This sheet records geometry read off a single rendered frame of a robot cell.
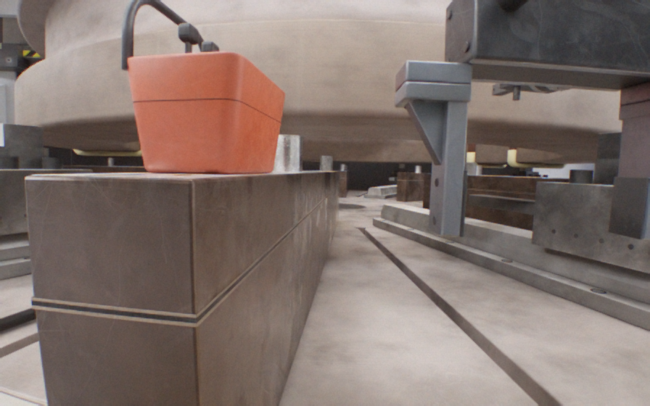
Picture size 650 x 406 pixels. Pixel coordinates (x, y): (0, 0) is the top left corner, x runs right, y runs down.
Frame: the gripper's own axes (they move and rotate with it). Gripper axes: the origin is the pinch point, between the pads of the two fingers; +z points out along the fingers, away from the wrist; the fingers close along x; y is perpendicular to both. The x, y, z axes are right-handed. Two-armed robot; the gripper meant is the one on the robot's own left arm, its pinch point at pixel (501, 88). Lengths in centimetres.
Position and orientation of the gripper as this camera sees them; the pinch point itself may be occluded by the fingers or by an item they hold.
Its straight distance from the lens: 95.8
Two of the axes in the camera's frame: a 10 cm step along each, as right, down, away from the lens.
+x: 9.9, 0.1, 1.3
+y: -0.3, 9.9, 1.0
